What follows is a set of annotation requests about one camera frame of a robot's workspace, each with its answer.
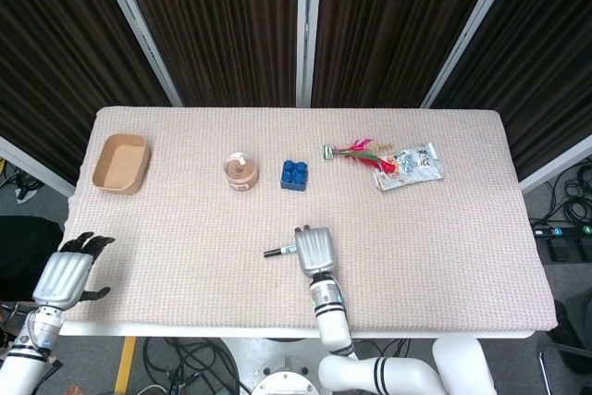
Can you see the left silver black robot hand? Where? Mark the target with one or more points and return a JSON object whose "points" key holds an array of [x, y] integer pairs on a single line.
{"points": [[62, 275]]}

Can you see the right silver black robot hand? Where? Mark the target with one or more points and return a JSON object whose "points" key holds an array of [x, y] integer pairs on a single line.
{"points": [[315, 249]]}

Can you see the green white marker body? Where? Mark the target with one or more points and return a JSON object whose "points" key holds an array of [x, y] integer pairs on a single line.
{"points": [[288, 250]]}

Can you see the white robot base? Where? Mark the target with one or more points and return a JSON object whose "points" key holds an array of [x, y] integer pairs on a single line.
{"points": [[284, 381]]}

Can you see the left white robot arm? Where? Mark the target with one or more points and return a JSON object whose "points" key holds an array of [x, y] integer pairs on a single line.
{"points": [[28, 353]]}

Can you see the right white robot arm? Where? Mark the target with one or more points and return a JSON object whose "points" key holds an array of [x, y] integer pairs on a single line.
{"points": [[370, 367]]}

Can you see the blue building block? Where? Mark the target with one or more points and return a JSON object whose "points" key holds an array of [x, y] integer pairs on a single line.
{"points": [[294, 175]]}

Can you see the colourful feather shuttlecock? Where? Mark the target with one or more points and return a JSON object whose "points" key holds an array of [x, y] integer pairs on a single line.
{"points": [[358, 154]]}

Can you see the clear jar of rubber bands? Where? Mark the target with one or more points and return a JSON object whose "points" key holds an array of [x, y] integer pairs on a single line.
{"points": [[240, 173]]}

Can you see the pink woven tablecloth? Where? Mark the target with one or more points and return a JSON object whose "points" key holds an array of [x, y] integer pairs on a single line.
{"points": [[208, 251]]}

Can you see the brown paper tray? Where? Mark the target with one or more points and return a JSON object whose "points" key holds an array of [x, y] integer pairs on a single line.
{"points": [[121, 166]]}

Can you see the silver blue snack bag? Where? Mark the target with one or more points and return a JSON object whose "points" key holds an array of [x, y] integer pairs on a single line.
{"points": [[414, 168]]}

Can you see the white table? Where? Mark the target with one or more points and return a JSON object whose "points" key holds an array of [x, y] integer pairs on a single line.
{"points": [[185, 330]]}

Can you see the dark partition panel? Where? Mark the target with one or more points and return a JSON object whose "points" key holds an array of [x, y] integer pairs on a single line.
{"points": [[546, 66], [398, 29], [46, 53], [222, 29]]}

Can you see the black power strip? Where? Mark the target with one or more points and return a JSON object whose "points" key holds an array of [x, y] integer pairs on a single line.
{"points": [[562, 230]]}

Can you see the white partition post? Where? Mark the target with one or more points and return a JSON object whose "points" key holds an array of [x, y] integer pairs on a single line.
{"points": [[139, 29], [472, 29], [307, 29]]}

